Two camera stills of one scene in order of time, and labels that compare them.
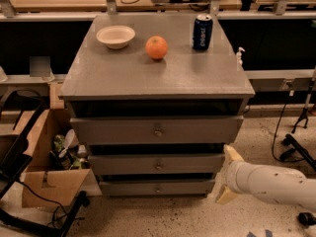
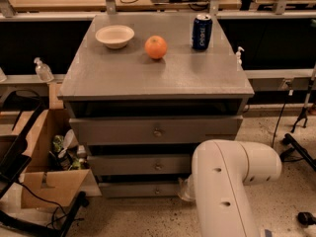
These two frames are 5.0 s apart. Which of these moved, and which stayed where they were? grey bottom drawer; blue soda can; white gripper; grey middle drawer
Moved: white gripper
Stayed: grey bottom drawer; grey middle drawer; blue soda can
